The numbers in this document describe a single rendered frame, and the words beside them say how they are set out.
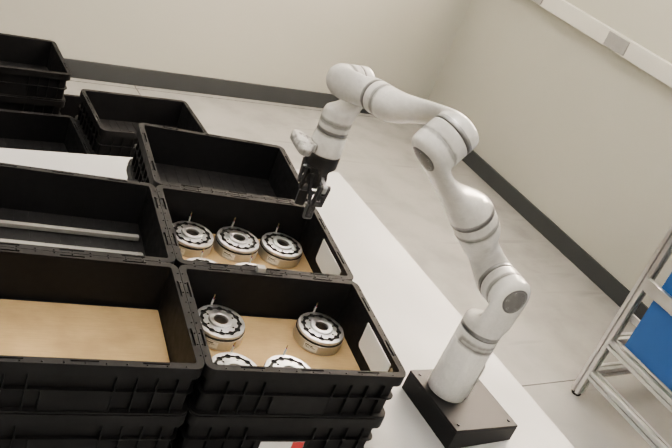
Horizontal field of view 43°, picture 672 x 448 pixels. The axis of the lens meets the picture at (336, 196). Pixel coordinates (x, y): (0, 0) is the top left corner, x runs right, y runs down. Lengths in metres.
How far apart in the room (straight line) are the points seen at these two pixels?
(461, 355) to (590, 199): 2.94
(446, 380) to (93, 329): 0.77
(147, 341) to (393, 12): 3.90
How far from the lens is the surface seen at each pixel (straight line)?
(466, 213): 1.62
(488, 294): 1.81
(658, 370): 3.45
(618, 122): 4.66
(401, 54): 5.46
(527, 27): 5.19
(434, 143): 1.51
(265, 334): 1.75
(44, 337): 1.60
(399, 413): 1.93
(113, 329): 1.65
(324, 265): 1.94
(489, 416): 1.98
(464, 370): 1.89
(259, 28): 4.90
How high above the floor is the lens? 1.86
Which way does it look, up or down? 26 degrees down
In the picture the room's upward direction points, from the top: 22 degrees clockwise
